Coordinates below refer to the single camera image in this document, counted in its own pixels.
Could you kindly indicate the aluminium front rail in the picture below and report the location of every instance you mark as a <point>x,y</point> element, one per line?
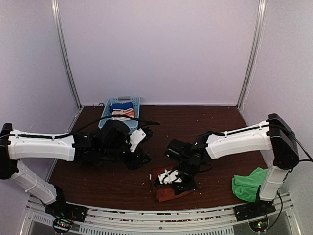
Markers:
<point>206,221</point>

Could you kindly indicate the left aluminium post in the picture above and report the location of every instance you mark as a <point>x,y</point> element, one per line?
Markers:
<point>64,53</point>

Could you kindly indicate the dark red towel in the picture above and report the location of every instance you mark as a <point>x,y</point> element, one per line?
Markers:
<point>164,193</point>

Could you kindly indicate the aluminium post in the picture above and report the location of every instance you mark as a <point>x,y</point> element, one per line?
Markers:
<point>64,53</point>
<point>256,42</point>

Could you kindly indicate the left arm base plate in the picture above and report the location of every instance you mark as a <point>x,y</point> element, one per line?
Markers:
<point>71,212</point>

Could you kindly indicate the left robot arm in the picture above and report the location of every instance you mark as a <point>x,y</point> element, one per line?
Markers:
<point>75,147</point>

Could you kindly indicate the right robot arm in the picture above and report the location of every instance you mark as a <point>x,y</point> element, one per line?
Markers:
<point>214,187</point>

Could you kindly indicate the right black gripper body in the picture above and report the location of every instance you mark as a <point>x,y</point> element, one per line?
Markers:
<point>191,184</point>

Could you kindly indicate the orange white rolled towel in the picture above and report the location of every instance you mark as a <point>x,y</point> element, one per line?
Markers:
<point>122,115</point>

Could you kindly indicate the blue rolled towel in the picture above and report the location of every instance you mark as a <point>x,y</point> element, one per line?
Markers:
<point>120,106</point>

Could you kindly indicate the green microfiber towel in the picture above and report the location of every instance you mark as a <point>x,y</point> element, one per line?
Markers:
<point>246,187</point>

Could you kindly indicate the light blue plastic basket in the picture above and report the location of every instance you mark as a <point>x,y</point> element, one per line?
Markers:
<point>132,124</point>

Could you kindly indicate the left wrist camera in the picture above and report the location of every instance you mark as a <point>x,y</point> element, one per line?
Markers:
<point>116,134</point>

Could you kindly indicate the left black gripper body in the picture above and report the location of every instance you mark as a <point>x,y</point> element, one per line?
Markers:
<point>114,154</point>

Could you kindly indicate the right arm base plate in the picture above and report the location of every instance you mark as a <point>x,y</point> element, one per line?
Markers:
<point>253,210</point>

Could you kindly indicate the right aluminium post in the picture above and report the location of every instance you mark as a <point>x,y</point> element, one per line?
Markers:
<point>256,42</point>

